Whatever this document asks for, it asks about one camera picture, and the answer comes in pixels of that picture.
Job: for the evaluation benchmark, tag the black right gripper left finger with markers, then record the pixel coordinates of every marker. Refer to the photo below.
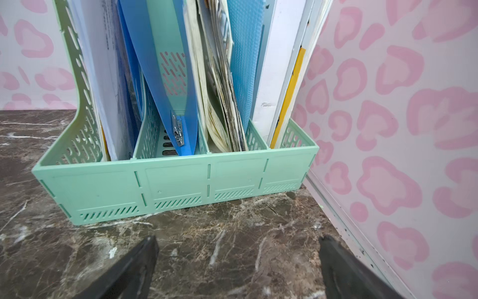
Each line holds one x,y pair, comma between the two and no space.
130,277

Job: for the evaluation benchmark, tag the light blue folder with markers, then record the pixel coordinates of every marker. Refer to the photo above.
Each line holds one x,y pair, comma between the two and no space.
246,20

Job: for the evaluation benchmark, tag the mint green file organizer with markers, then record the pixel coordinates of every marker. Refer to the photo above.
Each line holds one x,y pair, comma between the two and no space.
90,190

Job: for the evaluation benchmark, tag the aluminium corner frame post right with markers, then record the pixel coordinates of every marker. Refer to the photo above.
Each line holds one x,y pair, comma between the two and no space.
353,237

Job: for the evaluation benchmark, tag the yellow cover book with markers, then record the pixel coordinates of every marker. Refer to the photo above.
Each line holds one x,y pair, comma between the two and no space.
104,53

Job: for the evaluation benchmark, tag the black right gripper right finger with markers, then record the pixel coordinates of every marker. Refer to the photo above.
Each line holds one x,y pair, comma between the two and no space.
345,277

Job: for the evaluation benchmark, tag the beige paper stack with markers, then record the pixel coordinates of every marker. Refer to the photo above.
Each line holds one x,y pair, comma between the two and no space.
210,44

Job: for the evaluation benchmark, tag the white book right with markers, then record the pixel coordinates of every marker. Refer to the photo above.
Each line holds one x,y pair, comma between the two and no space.
290,32

